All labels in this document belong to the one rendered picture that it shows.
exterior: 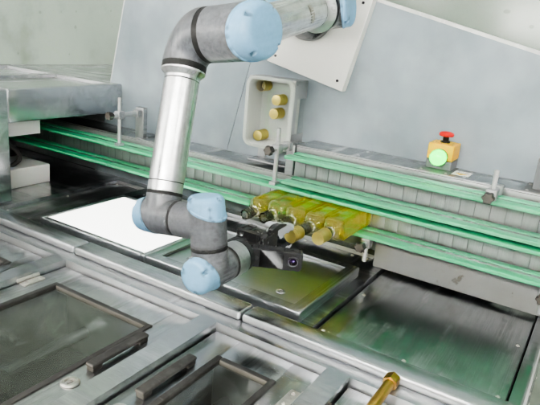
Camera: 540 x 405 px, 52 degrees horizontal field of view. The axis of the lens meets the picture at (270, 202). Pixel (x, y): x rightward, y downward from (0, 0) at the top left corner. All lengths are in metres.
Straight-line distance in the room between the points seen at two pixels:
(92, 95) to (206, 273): 1.24
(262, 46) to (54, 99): 1.10
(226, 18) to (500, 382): 0.91
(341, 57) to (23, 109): 1.05
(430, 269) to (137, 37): 1.35
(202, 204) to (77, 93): 1.16
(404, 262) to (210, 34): 0.84
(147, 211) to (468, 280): 0.86
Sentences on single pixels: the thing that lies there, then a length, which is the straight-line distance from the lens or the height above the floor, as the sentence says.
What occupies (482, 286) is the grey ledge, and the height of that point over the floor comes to 0.88.
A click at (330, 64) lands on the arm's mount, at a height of 0.78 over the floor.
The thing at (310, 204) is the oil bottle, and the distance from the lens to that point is 1.54.
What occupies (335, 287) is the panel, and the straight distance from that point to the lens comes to 1.42.
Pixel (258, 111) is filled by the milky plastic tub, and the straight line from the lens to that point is 1.85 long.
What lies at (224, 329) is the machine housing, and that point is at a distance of 1.26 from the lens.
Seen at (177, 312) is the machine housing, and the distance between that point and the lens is 1.33.
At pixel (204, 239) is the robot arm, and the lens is 1.09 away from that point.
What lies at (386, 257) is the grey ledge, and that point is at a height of 0.88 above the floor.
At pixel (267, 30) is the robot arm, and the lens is 1.16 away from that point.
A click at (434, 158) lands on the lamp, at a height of 0.85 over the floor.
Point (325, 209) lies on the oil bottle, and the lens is 1.52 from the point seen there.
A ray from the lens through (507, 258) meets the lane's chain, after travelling 1.54.
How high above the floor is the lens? 2.33
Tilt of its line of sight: 55 degrees down
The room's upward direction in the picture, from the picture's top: 111 degrees counter-clockwise
